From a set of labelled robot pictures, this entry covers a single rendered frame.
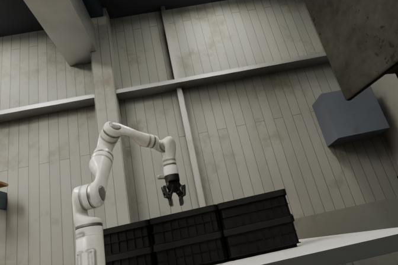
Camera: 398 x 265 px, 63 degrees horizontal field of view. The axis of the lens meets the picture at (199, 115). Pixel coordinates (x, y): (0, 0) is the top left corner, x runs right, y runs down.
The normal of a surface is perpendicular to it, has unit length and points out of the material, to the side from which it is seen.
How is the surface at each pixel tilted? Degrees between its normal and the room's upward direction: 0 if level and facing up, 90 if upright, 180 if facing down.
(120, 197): 90
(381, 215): 90
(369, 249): 90
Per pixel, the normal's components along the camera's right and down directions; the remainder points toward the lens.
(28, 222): 0.00, -0.39
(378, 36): -0.96, 0.10
